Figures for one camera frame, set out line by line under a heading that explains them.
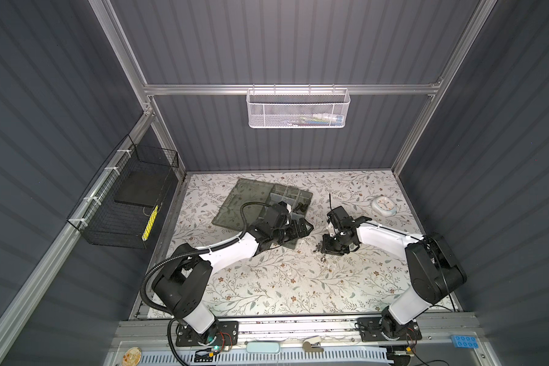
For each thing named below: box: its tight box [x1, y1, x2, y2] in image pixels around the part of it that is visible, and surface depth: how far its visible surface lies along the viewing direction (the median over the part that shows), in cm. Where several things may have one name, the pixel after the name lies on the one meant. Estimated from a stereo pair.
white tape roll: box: [371, 195, 398, 217], surface depth 106 cm
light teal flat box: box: [246, 341, 281, 354], surface depth 71 cm
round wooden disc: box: [122, 346, 142, 366], surface depth 71 cm
